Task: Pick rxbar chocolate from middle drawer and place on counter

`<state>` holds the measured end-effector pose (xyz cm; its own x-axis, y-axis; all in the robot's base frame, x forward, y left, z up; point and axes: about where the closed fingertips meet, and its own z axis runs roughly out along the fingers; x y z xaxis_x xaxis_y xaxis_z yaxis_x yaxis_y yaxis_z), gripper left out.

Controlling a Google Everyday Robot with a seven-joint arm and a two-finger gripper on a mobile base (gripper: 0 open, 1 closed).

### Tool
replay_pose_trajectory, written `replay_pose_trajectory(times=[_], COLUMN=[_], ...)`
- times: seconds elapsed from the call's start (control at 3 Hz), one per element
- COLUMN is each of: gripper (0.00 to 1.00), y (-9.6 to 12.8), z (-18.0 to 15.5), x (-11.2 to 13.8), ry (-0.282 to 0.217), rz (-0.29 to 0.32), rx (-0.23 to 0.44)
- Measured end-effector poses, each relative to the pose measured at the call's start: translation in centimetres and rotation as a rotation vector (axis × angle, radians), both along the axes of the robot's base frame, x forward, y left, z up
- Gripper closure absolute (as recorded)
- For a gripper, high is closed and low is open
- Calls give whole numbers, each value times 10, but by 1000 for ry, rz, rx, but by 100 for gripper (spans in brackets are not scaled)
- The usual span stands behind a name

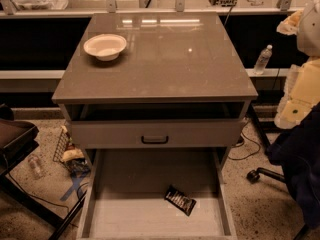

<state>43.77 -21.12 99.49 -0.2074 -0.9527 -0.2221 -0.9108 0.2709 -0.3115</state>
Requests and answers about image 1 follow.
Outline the black chair at left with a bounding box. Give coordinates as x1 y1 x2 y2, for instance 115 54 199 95
0 104 63 228

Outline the closed grey upper drawer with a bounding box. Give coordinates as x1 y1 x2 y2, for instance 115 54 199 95
67 120 244 149

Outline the clear water bottle on ledge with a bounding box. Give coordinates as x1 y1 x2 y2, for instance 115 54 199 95
253 44 273 75

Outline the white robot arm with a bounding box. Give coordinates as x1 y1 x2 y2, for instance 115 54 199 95
274 0 320 129

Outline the clear bottle on floor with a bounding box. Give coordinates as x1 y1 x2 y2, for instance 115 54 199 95
28 154 44 179

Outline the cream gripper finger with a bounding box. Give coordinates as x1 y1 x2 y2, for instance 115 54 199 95
276 10 303 35

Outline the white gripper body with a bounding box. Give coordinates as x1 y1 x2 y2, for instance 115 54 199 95
274 57 320 129

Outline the black drawer handle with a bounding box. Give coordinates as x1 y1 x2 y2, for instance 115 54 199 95
141 136 169 145

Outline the open grey middle drawer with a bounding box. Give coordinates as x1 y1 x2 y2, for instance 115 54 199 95
77 149 238 240

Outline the grey drawer cabinet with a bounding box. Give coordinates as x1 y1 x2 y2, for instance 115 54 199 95
51 11 259 240

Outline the wire basket with snacks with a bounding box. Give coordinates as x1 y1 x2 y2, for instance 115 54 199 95
53 126 90 174

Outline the black rxbar chocolate bar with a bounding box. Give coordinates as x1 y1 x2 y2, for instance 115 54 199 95
164 185 196 216

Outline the black cable on floor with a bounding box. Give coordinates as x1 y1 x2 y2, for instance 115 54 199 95
227 120 262 162

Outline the dark office chair at right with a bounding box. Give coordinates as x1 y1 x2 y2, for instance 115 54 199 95
247 103 320 240

